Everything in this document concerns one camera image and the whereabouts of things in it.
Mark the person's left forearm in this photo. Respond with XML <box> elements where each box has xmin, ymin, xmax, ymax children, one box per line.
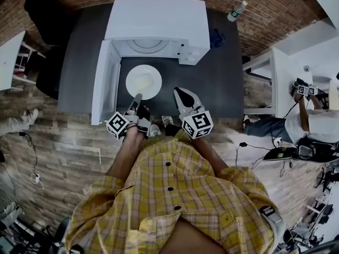
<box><xmin>105</xmin><ymin>130</ymin><xmax>146</xmax><ymax>181</ymax></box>

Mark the black backpack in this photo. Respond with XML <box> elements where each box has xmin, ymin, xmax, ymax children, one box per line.
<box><xmin>296</xmin><ymin>136</ymin><xmax>339</xmax><ymax>164</ymax></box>

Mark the dark grey table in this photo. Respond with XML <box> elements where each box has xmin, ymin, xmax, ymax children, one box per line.
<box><xmin>57</xmin><ymin>3</ymin><xmax>245</xmax><ymax>119</ymax></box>

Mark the white round plate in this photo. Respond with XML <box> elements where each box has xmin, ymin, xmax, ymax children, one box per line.
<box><xmin>125</xmin><ymin>64</ymin><xmax>163</xmax><ymax>101</ymax></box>

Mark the person's right forearm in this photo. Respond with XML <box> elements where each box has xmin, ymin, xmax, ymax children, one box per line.
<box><xmin>193</xmin><ymin>138</ymin><xmax>230</xmax><ymax>177</ymax></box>

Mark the black office chair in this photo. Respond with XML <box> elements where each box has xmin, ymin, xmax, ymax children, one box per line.
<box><xmin>23</xmin><ymin>0</ymin><xmax>80</xmax><ymax>100</ymax></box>

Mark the white desk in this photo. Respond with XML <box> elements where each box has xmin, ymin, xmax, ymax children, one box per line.
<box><xmin>242</xmin><ymin>34</ymin><xmax>339</xmax><ymax>119</ymax></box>

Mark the dark blue cloth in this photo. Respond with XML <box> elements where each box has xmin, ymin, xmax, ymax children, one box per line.
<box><xmin>209</xmin><ymin>28</ymin><xmax>226</xmax><ymax>49</ymax></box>

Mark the clear plastic water bottle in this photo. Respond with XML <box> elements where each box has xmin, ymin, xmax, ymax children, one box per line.
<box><xmin>227</xmin><ymin>0</ymin><xmax>248</xmax><ymax>23</ymax></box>

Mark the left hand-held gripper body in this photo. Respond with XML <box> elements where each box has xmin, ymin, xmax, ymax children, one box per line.
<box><xmin>105</xmin><ymin>103</ymin><xmax>152</xmax><ymax>141</ymax></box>

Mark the yellow plaid shirt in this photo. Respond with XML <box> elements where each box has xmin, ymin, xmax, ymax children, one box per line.
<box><xmin>65</xmin><ymin>130</ymin><xmax>286</xmax><ymax>254</ymax></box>

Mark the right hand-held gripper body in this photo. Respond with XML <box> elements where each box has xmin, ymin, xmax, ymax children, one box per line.
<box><xmin>177</xmin><ymin>104</ymin><xmax>214</xmax><ymax>140</ymax></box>

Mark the white microwave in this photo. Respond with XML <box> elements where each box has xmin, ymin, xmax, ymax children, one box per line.
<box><xmin>91</xmin><ymin>0</ymin><xmax>211</xmax><ymax>126</ymax></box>

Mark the white side table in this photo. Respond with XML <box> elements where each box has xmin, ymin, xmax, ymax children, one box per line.
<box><xmin>0</xmin><ymin>30</ymin><xmax>46</xmax><ymax>92</ymax></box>

